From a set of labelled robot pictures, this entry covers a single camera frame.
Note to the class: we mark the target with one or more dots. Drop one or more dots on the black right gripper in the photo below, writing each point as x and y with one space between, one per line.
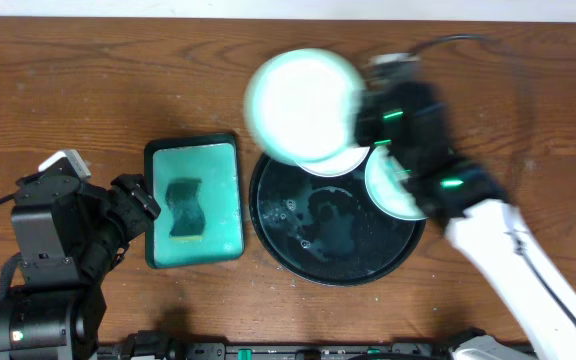
377 114

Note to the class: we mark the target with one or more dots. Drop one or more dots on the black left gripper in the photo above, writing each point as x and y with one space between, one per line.
131 201

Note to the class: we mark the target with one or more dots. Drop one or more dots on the pale green plate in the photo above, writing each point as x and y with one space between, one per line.
383 181
301 106

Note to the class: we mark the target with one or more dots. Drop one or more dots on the white plate with green stain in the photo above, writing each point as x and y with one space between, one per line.
338 165

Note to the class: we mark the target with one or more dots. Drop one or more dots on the dark green scrubbing sponge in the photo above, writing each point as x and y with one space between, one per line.
182 199

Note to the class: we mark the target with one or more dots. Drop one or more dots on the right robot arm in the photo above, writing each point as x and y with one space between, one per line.
474 211

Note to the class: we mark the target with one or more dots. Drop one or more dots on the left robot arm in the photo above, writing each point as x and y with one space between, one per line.
47 321

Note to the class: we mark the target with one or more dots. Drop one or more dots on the round black tray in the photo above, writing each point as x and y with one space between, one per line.
327 230

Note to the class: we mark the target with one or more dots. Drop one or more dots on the dark green rectangular soap tray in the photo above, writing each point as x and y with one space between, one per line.
214 160

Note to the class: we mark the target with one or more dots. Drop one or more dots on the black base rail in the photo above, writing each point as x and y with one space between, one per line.
471 344

